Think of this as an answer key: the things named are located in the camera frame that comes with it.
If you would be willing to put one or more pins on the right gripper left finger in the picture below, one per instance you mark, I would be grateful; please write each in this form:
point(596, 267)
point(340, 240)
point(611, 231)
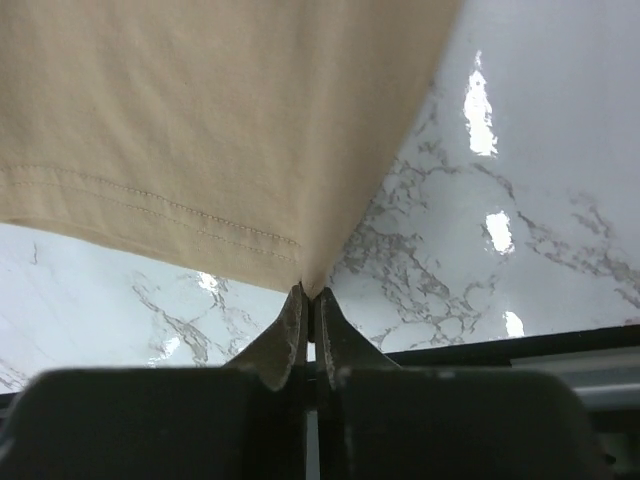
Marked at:
point(243, 420)

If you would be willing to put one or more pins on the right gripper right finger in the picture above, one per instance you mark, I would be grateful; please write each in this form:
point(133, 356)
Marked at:
point(377, 420)

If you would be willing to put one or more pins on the tan t shirt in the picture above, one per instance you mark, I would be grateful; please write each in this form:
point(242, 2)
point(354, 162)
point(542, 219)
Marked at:
point(240, 138)

